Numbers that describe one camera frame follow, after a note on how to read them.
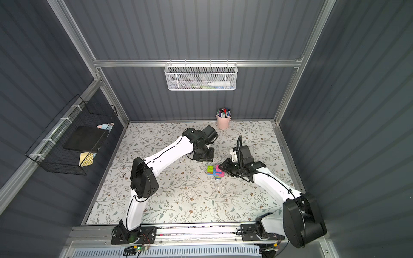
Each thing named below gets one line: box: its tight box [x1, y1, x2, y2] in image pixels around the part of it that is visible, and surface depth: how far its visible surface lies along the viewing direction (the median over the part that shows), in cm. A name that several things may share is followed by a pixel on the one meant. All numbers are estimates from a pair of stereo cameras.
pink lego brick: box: [215, 164, 225, 178], surface depth 86 cm
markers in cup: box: [215, 107, 231, 119], surface depth 111 cm
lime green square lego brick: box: [207, 165, 215, 173], surface depth 88 cm
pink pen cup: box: [215, 115, 232, 131], surface depth 114 cm
